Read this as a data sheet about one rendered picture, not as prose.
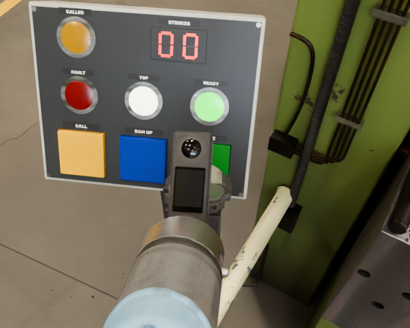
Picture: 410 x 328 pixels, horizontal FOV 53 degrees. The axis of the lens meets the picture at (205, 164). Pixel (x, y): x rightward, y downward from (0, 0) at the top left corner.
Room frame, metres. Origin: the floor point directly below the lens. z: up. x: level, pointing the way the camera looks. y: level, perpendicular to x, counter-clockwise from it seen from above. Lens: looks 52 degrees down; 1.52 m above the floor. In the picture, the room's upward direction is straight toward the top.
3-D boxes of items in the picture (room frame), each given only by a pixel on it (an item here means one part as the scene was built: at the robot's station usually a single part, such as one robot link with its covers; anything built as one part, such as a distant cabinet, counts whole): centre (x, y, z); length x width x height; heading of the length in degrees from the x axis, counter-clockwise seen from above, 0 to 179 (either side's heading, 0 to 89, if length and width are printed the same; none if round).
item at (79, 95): (0.47, 0.19, 1.09); 0.05 x 0.03 x 0.04; 58
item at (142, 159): (0.41, 0.10, 1.01); 0.07 x 0.05 x 0.07; 83
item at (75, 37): (0.51, 0.19, 1.16); 0.05 x 0.03 x 0.04; 58
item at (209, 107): (0.45, -0.01, 1.09); 0.05 x 0.03 x 0.04; 58
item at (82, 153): (0.43, 0.20, 1.01); 0.07 x 0.05 x 0.07; 83
